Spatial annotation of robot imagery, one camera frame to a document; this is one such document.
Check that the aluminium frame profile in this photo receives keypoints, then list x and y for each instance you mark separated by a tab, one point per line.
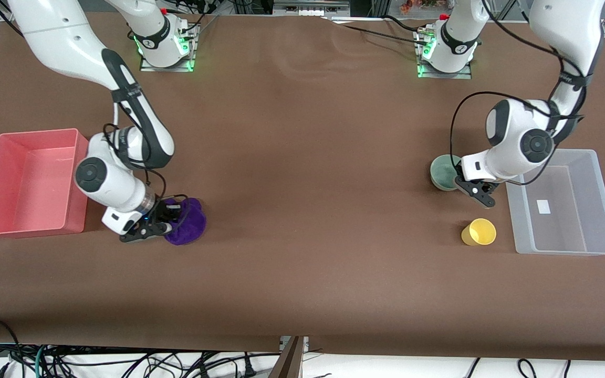
3	13

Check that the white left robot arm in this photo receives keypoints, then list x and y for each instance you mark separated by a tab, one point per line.
523	136

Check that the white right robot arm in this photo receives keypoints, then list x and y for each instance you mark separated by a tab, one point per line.
71	47

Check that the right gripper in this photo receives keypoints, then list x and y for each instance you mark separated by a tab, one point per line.
163	210

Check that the white label sticker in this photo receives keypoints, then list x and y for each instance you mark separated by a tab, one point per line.
543	207

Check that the grey device box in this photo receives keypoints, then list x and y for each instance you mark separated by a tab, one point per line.
310	6

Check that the pink plastic bin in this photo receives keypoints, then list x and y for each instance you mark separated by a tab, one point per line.
29	184

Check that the purple cloth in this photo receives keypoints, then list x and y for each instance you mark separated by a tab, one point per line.
189	226

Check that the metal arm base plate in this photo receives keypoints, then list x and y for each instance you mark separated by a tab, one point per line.
168	65
447	75

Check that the pale green bowl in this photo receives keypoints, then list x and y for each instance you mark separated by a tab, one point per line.
443	173

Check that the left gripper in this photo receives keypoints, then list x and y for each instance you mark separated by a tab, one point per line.
460	171

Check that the yellow plastic cup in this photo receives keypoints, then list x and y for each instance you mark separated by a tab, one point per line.
480	232

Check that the brown table cover sheet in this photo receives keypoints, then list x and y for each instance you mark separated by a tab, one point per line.
302	210

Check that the clear plastic bin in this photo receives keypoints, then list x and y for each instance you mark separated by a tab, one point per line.
570	220

